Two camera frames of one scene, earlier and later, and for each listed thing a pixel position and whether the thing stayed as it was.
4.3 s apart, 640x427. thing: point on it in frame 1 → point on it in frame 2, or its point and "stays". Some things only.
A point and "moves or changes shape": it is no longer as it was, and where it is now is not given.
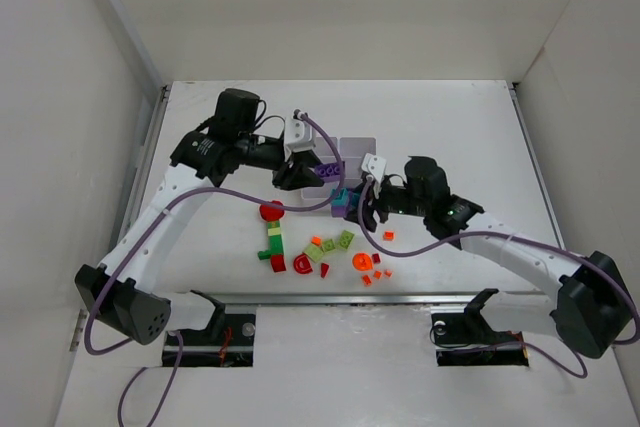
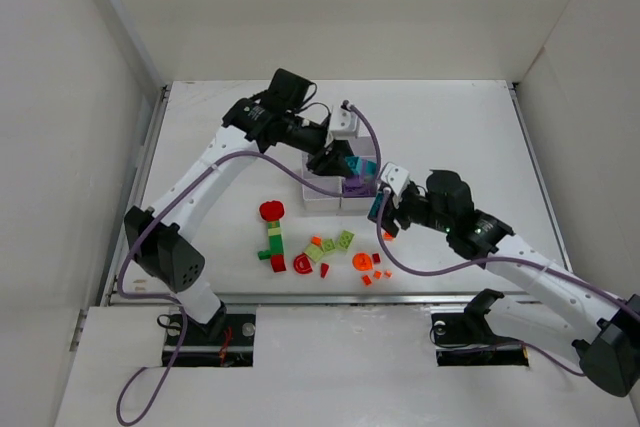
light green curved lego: x=314 y=252 stays
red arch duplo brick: x=271 y=213 stays
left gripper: x=286 y=173 → x=329 y=153
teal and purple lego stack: x=342 y=201 moves or changes shape
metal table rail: x=356 y=298 stays
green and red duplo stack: x=276 y=247 stays
